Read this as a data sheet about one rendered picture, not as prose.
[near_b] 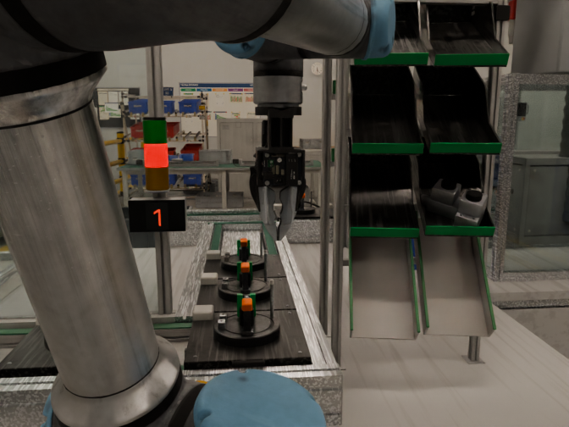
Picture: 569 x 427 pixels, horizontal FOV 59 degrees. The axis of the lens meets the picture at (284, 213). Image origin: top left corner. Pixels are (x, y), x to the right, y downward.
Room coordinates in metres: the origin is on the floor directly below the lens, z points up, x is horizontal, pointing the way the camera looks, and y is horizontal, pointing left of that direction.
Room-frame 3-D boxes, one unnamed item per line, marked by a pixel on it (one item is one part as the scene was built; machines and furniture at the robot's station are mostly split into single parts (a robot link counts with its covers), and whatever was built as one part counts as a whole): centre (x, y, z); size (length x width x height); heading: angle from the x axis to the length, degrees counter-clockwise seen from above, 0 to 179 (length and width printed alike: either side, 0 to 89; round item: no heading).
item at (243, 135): (8.82, -0.10, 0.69); 2.42 x 1.03 x 1.38; 92
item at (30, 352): (0.97, 0.42, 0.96); 0.24 x 0.24 x 0.02; 5
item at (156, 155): (1.10, 0.28, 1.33); 0.05 x 0.05 x 0.05
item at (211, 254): (1.48, 0.12, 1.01); 0.24 x 0.24 x 0.13; 5
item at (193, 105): (8.51, 1.94, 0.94); 1.34 x 0.93 x 1.87; 94
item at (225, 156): (6.52, 0.88, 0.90); 0.40 x 0.31 x 0.17; 92
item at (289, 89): (0.78, 0.01, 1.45); 0.08 x 0.08 x 0.05
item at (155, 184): (1.10, 0.28, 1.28); 0.05 x 0.05 x 0.05
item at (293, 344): (0.99, 0.08, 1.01); 0.24 x 0.24 x 0.13; 5
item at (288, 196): (0.78, -0.01, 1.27); 0.06 x 0.03 x 0.09; 5
